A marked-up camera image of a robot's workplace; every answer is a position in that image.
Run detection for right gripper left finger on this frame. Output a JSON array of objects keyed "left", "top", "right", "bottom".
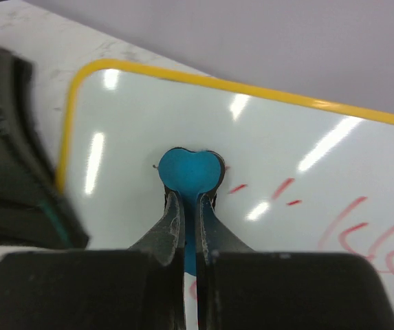
[{"left": 129, "top": 191, "right": 185, "bottom": 266}]

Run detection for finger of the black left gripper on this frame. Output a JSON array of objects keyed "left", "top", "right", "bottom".
[{"left": 0, "top": 47, "right": 89, "bottom": 250}]

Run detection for yellow framed whiteboard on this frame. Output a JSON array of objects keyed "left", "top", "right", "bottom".
[{"left": 56, "top": 59, "right": 394, "bottom": 307}]

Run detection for blue whiteboard eraser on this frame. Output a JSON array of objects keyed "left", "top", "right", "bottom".
[{"left": 157, "top": 147, "right": 226, "bottom": 276}]

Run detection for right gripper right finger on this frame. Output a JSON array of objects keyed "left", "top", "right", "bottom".
[{"left": 195, "top": 194, "right": 254, "bottom": 267}]

